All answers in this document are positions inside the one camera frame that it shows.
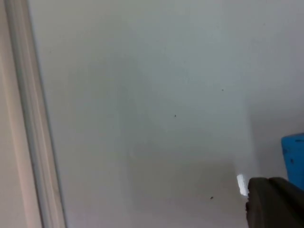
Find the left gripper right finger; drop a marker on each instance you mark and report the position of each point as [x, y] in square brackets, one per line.
[288, 204]

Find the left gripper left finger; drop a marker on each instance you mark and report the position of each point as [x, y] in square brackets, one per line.
[259, 206]

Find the blue cube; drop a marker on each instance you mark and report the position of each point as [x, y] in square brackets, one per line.
[293, 159]

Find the grey-framed whiteboard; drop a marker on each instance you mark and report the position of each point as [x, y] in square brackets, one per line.
[142, 95]

